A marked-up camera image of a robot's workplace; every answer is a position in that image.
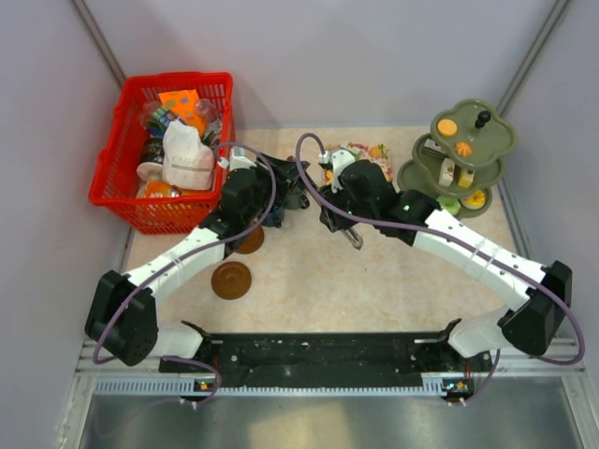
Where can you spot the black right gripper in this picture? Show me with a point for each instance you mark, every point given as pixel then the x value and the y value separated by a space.
pixel 330 217

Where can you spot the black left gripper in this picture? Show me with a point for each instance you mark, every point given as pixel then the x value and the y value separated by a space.
pixel 286 175

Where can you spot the stainless steel food tongs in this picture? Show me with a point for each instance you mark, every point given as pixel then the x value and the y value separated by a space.
pixel 355 239

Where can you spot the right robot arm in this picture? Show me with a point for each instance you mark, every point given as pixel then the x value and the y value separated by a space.
pixel 536 297

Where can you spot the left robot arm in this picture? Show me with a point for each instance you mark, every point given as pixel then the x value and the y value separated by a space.
pixel 123 315

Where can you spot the dark green mug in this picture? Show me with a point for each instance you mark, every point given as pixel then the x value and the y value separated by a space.
pixel 297 201

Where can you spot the dark blue mug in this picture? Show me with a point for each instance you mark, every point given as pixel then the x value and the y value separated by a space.
pixel 275 217

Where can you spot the brown wooden coaster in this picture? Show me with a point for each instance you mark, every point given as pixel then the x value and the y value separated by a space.
pixel 253 242
pixel 231 280

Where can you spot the floral rectangular serving tray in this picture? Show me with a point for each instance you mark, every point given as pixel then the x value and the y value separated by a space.
pixel 378 154

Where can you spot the white cloth bag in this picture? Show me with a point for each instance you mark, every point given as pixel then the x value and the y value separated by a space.
pixel 188 163

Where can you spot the green frosted donut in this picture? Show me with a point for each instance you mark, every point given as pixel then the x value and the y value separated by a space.
pixel 450 204

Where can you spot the chocolate cake slice with cherry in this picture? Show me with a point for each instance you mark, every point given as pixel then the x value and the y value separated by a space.
pixel 434 153

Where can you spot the white cream cake slice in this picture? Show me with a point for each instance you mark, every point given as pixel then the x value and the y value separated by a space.
pixel 447 172

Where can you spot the red plastic basket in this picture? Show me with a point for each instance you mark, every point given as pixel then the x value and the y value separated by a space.
pixel 158 171

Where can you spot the orange dotted box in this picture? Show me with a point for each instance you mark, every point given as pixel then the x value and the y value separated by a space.
pixel 183 104

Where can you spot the black cylindrical can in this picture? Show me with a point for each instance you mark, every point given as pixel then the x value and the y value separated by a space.
pixel 152 151

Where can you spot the yellow frosted donut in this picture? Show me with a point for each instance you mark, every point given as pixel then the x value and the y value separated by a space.
pixel 476 201

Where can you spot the green three-tier dessert stand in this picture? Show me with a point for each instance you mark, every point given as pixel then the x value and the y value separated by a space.
pixel 492 139

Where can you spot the round tan cracker biscuit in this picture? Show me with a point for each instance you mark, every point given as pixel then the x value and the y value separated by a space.
pixel 447 128

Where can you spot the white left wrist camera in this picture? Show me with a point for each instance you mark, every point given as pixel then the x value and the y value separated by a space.
pixel 237 159

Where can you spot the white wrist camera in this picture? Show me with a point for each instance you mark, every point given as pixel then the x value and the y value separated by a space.
pixel 336 161
pixel 237 159

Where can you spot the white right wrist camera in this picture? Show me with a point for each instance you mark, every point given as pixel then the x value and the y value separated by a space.
pixel 336 161

